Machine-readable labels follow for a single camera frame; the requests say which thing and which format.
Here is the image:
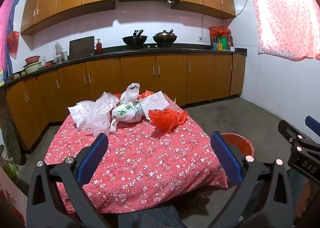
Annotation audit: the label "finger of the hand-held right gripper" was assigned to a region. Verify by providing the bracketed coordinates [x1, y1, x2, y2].
[305, 115, 320, 131]
[278, 119, 304, 147]

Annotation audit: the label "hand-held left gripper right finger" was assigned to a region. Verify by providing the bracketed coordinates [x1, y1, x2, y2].
[210, 131, 294, 228]

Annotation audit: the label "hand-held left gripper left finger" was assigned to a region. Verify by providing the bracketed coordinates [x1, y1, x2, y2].
[26, 132, 112, 228]

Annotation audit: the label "red trash bin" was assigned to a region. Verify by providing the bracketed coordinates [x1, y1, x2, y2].
[220, 132, 255, 159]

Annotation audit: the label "white foam wrap sheet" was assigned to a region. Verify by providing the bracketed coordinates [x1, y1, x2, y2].
[68, 102, 88, 131]

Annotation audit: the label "clear bubble wrap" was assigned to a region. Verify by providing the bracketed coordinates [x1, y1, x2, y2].
[82, 91, 120, 136]

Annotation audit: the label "white green-printed plastic bag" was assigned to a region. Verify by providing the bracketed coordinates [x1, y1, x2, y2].
[110, 101, 145, 133]

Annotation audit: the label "red plastic bag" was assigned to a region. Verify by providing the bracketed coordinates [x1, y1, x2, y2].
[6, 31, 20, 59]
[148, 108, 188, 133]

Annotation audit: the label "white knotted plastic bag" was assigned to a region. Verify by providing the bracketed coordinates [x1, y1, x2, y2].
[120, 82, 141, 104]

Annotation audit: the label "white paper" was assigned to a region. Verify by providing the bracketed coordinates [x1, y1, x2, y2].
[139, 91, 170, 120]

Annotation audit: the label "person's right forearm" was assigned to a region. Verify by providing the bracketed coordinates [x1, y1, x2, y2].
[297, 177, 315, 218]

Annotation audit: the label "person's right leg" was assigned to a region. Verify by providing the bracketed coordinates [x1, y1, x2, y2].
[240, 168, 308, 221]

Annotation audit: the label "person's leg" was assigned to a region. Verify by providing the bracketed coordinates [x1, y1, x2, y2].
[240, 168, 308, 221]
[117, 205, 188, 228]

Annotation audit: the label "red floral tablecloth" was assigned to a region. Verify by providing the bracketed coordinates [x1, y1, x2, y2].
[44, 93, 228, 215]

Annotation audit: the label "round dark wooden block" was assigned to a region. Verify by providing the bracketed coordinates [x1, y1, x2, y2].
[0, 108, 27, 166]

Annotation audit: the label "person's left leg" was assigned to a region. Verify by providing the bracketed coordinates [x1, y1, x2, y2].
[117, 205, 188, 228]

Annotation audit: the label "green and white container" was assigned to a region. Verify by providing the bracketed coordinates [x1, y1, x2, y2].
[0, 145, 20, 184]

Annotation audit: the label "wooden lower kitchen cabinets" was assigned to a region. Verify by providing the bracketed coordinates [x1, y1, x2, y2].
[5, 53, 247, 153]

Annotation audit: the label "green plastic basin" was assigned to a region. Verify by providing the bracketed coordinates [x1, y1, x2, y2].
[23, 63, 42, 74]

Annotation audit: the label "dark wooden cutting board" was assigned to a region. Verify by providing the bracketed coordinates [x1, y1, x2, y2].
[69, 36, 95, 60]

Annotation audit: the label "clear plastic bag with food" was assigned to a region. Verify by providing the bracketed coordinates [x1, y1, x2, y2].
[54, 42, 66, 64]

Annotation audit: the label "black kitchen countertop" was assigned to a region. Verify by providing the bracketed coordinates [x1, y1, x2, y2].
[5, 43, 248, 87]

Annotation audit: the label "pink floral curtain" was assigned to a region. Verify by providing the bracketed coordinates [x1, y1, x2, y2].
[246, 0, 320, 62]

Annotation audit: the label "red bag over condiments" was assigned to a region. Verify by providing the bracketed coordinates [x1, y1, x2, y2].
[209, 26, 231, 37]

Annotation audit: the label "black open wok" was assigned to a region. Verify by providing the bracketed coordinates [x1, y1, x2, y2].
[122, 29, 148, 48]

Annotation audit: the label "gas stove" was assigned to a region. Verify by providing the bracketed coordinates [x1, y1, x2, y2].
[122, 44, 183, 51]

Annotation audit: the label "black wok with lid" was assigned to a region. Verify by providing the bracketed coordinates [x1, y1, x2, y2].
[152, 29, 178, 48]

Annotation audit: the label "hanging red plastic bag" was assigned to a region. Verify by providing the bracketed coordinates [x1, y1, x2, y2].
[6, 31, 20, 59]

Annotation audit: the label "pink and blue hanging cloth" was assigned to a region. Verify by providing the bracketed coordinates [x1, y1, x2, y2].
[0, 0, 20, 73]

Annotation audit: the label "white wall cable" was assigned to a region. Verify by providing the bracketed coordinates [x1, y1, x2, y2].
[235, 0, 252, 17]

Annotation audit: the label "white socket cable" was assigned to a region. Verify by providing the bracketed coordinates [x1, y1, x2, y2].
[199, 14, 207, 38]

